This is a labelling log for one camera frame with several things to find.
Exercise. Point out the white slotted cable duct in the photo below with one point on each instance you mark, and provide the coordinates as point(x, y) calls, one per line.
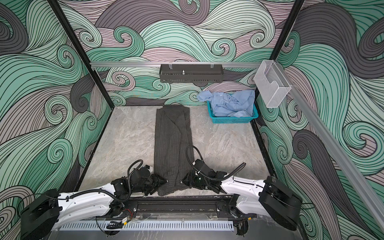
point(153, 226)

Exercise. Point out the light blue shirt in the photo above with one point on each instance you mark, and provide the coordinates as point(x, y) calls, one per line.
point(239, 104)

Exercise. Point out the teal plastic basket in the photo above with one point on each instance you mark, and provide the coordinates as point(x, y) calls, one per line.
point(231, 120)

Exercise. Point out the aluminium rail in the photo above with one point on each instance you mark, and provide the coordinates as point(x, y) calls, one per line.
point(121, 64)
point(308, 105)

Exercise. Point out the black left corner post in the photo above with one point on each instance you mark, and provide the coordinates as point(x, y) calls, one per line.
point(55, 6)

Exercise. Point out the black corner post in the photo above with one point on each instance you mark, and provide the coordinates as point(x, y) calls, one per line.
point(55, 6)
point(297, 6)

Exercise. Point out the clear plastic wall bin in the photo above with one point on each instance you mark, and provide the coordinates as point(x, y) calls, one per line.
point(272, 82)

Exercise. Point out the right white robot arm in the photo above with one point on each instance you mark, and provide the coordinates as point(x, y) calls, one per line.
point(268, 197)

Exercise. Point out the black right corner post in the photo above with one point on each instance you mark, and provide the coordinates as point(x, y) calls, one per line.
point(297, 6)

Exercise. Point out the aluminium back rail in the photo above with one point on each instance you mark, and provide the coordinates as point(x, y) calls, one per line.
point(121, 64)

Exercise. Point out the aluminium right rail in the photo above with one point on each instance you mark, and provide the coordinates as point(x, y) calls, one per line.
point(308, 105)

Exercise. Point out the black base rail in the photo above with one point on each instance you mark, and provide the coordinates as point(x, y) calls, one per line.
point(221, 206)

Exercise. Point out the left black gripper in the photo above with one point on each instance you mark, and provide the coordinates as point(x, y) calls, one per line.
point(156, 183)

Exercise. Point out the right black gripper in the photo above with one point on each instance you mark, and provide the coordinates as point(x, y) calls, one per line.
point(189, 180)

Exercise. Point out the dark grey pinstripe shirt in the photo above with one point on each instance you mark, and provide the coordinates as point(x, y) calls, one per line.
point(172, 136)

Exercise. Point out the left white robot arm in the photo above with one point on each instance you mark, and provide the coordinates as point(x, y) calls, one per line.
point(51, 210)

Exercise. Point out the black perforated wall tray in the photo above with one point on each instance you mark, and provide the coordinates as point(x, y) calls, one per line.
point(200, 74)

